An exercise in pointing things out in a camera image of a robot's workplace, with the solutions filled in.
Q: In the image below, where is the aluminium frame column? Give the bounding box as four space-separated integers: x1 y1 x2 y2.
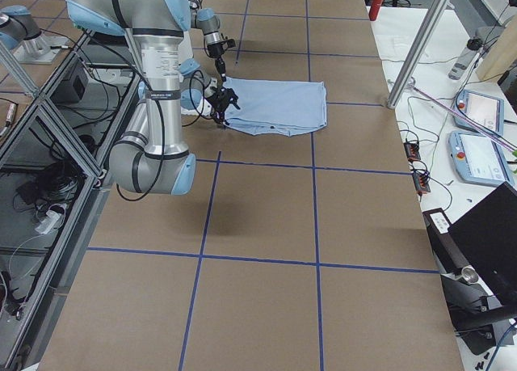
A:
387 0 450 109

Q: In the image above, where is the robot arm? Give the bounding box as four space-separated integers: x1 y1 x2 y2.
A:
188 0 236 82
65 0 238 196

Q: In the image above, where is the aluminium frame rack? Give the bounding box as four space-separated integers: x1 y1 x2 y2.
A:
1 31 139 370

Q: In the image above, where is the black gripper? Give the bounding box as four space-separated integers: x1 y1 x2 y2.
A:
207 39 236 70
206 70 240 128

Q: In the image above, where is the black camera stand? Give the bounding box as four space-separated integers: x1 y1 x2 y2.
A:
422 209 516 355

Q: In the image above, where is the blue teach pendant near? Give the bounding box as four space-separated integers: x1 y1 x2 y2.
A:
448 131 514 187

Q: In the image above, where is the light blue t-shirt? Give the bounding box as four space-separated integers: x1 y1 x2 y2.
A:
225 78 327 137

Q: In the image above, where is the black laptop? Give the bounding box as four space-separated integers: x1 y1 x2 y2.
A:
448 183 516 305

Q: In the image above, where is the red cylinder tube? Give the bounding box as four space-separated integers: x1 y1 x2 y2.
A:
368 0 384 21

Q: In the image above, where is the blue teach pendant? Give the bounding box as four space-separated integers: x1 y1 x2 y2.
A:
454 90 504 135
448 131 514 187

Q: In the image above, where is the blue teach pendant far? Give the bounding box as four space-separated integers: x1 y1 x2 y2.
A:
454 90 504 135

